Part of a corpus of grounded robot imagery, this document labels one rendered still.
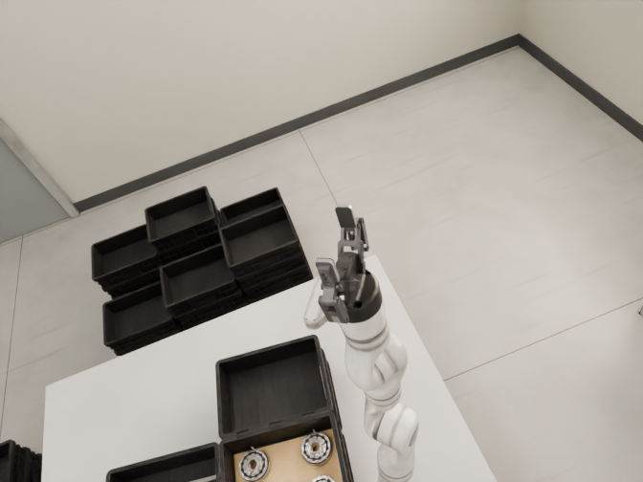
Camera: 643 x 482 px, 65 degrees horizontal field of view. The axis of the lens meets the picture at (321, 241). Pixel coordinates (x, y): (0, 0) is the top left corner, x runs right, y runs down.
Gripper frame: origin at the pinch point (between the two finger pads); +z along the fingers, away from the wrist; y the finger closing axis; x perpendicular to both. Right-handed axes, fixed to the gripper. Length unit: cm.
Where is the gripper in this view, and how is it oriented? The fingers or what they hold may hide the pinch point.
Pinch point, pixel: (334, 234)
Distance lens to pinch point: 62.7
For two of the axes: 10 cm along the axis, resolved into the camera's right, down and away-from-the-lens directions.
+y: -2.7, 7.4, -6.2
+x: -9.3, -0.4, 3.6
